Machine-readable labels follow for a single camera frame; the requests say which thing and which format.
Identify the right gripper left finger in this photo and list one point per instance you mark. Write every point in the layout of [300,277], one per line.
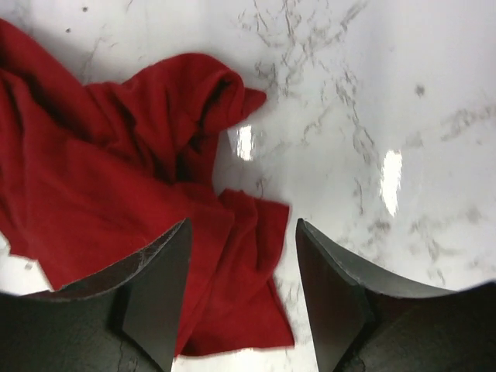
[123,318]

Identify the red t-shirt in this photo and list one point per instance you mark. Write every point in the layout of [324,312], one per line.
[92,173]

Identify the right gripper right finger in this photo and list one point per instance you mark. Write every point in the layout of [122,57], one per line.
[366,318]

